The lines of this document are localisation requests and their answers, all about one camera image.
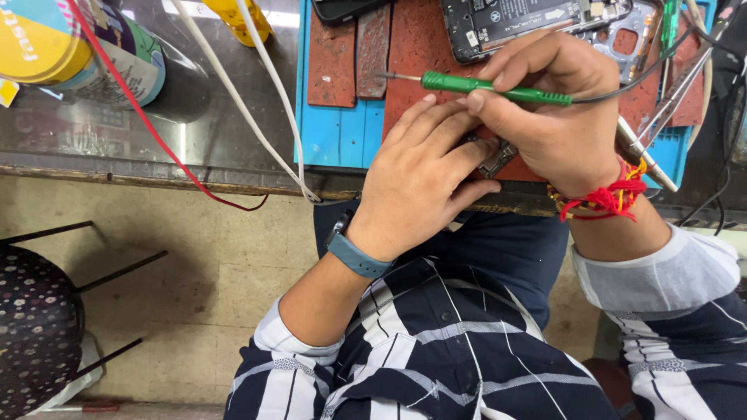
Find person's left hand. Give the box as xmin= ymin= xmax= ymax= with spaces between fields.
xmin=349 ymin=95 xmax=503 ymax=263

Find person's right hand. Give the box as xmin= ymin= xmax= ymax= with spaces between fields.
xmin=466 ymin=30 xmax=622 ymax=197

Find small phone circuit board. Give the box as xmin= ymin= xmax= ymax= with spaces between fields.
xmin=475 ymin=137 xmax=519 ymax=179

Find green handle screwdriver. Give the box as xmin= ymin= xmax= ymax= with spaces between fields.
xmin=376 ymin=70 xmax=574 ymax=107

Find blue repair mat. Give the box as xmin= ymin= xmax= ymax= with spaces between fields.
xmin=293 ymin=0 xmax=717 ymax=191

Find dark blue trousers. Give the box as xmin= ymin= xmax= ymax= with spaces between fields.
xmin=313 ymin=200 xmax=570 ymax=331

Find silver tweezers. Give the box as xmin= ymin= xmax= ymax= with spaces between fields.
xmin=633 ymin=44 xmax=717 ymax=148

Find opened black smartphone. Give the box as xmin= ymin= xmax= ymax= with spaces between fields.
xmin=439 ymin=0 xmax=635 ymax=65

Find small red-brown rubber pad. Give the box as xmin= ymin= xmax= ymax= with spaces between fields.
xmin=667 ymin=32 xmax=708 ymax=128

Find narrow red-brown rubber strip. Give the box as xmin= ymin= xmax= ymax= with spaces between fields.
xmin=355 ymin=3 xmax=392 ymax=100

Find large red-brown rubber pad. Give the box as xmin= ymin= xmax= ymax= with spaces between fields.
xmin=382 ymin=0 xmax=664 ymax=183

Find wide red-brown rubber strip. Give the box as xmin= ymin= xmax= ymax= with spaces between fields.
xmin=307 ymin=6 xmax=358 ymax=109

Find green plastic tool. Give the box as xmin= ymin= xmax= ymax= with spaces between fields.
xmin=661 ymin=0 xmax=683 ymax=60

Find navy white striped shirt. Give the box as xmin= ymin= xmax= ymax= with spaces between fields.
xmin=223 ymin=224 xmax=747 ymax=420

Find black phone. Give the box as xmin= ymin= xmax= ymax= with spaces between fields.
xmin=311 ymin=0 xmax=393 ymax=26

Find yellow plastic bottle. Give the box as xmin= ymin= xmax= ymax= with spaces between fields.
xmin=201 ymin=0 xmax=275 ymax=48

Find brown stool seat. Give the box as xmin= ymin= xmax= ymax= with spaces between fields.
xmin=582 ymin=357 xmax=644 ymax=420

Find colourful round canister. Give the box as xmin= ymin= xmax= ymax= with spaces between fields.
xmin=0 ymin=0 xmax=168 ymax=110

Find white plastic bag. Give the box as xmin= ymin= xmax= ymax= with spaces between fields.
xmin=26 ymin=331 xmax=105 ymax=417

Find red and white pen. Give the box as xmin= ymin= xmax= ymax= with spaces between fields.
xmin=44 ymin=401 xmax=121 ymax=414

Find stool with floral cushion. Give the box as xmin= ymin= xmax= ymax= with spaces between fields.
xmin=0 ymin=220 xmax=169 ymax=420

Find yellow sticker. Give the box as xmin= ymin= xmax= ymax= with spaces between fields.
xmin=0 ymin=78 xmax=21 ymax=109

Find red yellow thread bracelet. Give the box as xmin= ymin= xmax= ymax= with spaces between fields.
xmin=547 ymin=157 xmax=650 ymax=224

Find thin black cable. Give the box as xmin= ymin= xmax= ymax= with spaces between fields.
xmin=571 ymin=22 xmax=701 ymax=106

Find blue strap wristwatch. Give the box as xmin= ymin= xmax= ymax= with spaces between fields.
xmin=324 ymin=209 xmax=395 ymax=280

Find silver phone frame plate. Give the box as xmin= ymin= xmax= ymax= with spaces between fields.
xmin=575 ymin=2 xmax=664 ymax=86

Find cream cable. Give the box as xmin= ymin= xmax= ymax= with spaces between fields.
xmin=684 ymin=0 xmax=715 ymax=149

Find white cable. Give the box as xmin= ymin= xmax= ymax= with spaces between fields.
xmin=170 ymin=0 xmax=321 ymax=205
xmin=235 ymin=0 xmax=321 ymax=204

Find thick black cable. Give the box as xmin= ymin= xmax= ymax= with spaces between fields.
xmin=677 ymin=26 xmax=747 ymax=237

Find red cable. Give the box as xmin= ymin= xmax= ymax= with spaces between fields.
xmin=64 ymin=0 xmax=270 ymax=212

